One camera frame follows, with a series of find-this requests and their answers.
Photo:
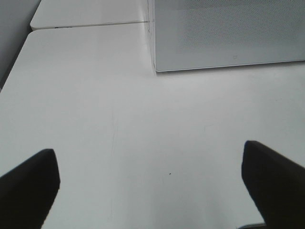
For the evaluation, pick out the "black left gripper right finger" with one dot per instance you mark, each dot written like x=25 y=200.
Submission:
x=276 y=185

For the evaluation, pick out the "white microwave oven body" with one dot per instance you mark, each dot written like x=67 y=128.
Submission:
x=228 y=33

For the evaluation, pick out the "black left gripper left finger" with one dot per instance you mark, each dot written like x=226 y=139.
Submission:
x=28 y=191

